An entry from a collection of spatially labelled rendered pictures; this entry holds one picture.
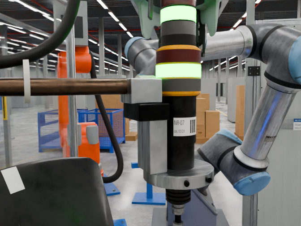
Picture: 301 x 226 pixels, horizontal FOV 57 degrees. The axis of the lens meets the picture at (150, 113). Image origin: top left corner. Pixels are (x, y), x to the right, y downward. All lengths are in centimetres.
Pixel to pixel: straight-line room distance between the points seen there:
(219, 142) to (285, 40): 43
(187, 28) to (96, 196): 24
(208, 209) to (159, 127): 84
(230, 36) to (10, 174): 66
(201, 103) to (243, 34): 702
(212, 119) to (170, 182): 767
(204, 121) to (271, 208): 578
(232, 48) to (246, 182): 42
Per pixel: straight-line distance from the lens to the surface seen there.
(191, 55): 26
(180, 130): 26
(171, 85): 25
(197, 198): 106
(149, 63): 63
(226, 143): 105
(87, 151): 420
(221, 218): 127
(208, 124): 792
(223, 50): 82
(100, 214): 37
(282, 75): 82
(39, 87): 23
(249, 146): 93
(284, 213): 233
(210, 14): 40
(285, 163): 222
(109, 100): 836
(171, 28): 26
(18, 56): 23
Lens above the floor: 154
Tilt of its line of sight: 5 degrees down
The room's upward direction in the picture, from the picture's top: straight up
